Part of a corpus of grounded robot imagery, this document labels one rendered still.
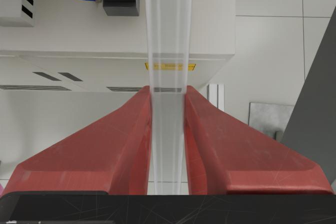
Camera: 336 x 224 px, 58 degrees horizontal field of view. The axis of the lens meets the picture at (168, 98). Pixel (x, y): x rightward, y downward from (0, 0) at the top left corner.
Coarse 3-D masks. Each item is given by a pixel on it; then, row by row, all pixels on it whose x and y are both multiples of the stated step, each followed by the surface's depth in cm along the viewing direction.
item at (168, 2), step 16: (160, 0) 9; (176, 0) 9; (160, 16) 9; (176, 16) 9; (160, 32) 10; (176, 32) 10; (160, 48) 10; (176, 48) 10; (160, 64) 10; (176, 64) 10; (160, 80) 11; (176, 80) 11; (160, 96) 11; (176, 96) 11; (160, 112) 12; (176, 112) 12; (160, 128) 13; (176, 128) 13; (160, 144) 13; (176, 144) 13; (160, 160) 14; (176, 160) 14; (160, 176) 15; (176, 176) 15; (160, 192) 16; (176, 192) 16
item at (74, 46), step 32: (64, 0) 47; (192, 0) 47; (224, 0) 47; (0, 32) 47; (32, 32) 47; (64, 32) 47; (96, 32) 47; (128, 32) 47; (192, 32) 47; (224, 32) 47; (0, 64) 56; (32, 64) 56; (64, 64) 55; (96, 64) 55; (128, 64) 54; (192, 64) 53; (224, 64) 54
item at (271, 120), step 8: (256, 104) 107; (264, 104) 107; (272, 104) 107; (256, 112) 107; (264, 112) 107; (272, 112) 107; (280, 112) 107; (288, 112) 107; (248, 120) 107; (256, 120) 106; (264, 120) 106; (272, 120) 107; (280, 120) 107; (256, 128) 106; (264, 128) 106; (272, 128) 106; (280, 128) 106; (272, 136) 106; (280, 136) 101
